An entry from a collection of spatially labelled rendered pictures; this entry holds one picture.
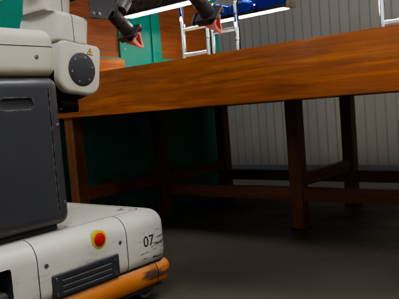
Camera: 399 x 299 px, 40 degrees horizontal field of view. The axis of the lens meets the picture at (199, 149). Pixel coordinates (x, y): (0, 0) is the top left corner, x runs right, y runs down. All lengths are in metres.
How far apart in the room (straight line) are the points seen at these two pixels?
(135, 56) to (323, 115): 1.52
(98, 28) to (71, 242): 1.60
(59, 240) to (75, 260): 0.07
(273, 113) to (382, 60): 2.53
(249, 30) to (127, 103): 2.15
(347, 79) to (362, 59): 0.07
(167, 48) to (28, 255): 2.04
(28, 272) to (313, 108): 2.90
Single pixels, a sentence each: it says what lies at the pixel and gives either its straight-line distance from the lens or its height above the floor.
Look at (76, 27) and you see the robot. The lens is 1.79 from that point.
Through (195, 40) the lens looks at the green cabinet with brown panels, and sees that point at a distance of 3.45.
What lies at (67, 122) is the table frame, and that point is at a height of 0.56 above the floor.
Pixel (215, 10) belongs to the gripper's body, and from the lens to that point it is 2.05.
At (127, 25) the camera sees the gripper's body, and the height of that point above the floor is 0.93.
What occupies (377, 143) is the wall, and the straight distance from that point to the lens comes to 3.82.
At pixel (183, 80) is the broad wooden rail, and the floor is 0.68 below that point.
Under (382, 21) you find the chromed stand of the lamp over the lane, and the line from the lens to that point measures 2.20.
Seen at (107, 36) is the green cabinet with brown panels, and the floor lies 0.98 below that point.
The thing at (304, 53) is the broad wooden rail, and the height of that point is 0.72.
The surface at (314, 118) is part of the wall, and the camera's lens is 3.99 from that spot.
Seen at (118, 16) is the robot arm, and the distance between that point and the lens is 2.29.
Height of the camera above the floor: 0.57
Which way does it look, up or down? 4 degrees down
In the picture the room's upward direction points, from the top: 5 degrees counter-clockwise
